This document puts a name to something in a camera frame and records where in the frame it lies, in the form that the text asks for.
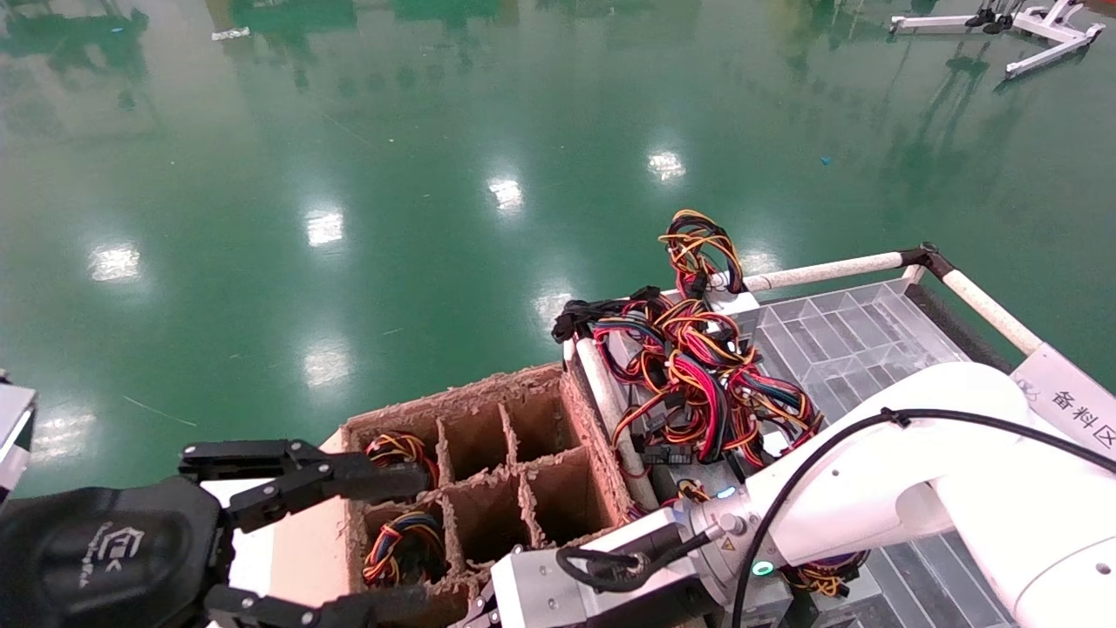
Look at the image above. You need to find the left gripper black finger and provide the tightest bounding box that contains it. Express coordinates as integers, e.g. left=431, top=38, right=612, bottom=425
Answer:
left=179, top=439, right=430, bottom=535
left=203, top=583, right=441, bottom=628

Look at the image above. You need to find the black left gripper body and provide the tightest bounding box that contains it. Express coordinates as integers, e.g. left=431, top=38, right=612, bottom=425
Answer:
left=0, top=484, right=236, bottom=628

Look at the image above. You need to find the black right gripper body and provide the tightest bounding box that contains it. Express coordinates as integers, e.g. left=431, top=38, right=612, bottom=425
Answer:
left=645, top=576, right=726, bottom=628

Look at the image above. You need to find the brown cardboard divider box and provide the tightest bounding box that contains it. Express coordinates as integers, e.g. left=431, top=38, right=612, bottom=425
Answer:
left=340, top=362, right=663, bottom=628

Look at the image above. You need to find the clear acrylic divider tray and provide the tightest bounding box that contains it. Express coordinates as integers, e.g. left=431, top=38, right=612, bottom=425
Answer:
left=750, top=277, right=1025, bottom=628

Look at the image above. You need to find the black foam strip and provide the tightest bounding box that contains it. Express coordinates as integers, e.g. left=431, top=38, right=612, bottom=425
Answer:
left=904, top=283, right=999, bottom=372

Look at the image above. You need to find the black pipe corner connector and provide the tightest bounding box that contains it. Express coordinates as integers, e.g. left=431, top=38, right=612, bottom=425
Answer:
left=901, top=242, right=956, bottom=280

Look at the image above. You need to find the white sign plate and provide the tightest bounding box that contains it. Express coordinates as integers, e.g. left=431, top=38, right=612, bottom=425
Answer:
left=1011, top=343, right=1116, bottom=450

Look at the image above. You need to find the white metal stand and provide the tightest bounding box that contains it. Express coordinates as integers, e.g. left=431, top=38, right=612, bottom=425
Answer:
left=889, top=0, right=1106, bottom=81

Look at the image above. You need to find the power supply with coloured cables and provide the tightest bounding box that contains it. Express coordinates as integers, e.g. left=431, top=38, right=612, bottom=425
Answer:
left=724, top=362, right=825, bottom=463
left=785, top=549, right=881, bottom=628
left=364, top=432, right=439, bottom=515

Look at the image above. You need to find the power supply with blue cables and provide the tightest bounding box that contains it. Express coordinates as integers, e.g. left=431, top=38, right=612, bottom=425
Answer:
left=362, top=512, right=446, bottom=587

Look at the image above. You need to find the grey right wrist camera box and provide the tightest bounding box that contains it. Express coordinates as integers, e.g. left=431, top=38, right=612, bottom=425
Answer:
left=491, top=509, right=703, bottom=628

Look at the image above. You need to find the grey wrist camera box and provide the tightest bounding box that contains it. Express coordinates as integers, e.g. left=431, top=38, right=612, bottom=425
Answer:
left=491, top=509, right=703, bottom=628
left=0, top=384, right=37, bottom=502

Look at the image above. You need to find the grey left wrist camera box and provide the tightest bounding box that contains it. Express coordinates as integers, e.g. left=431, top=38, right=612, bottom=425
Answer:
left=0, top=384, right=37, bottom=502

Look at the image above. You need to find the power supply with pink cables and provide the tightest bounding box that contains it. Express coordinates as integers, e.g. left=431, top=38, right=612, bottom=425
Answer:
left=589, top=297, right=759, bottom=463

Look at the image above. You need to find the white cart rail pipe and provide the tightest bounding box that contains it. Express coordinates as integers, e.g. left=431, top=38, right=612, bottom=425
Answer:
left=711, top=251, right=912, bottom=293
left=571, top=336, right=659, bottom=511
left=942, top=269, right=1045, bottom=354

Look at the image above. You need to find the black sleeved cable bundle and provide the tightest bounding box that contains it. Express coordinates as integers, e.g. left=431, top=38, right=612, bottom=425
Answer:
left=551, top=286, right=668, bottom=344

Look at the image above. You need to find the black camera cable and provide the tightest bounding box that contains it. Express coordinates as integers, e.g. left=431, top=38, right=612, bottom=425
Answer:
left=556, top=406, right=1116, bottom=628

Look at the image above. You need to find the power supply with looped cables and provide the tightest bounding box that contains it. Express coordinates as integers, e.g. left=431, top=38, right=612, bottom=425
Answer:
left=660, top=209, right=761, bottom=337

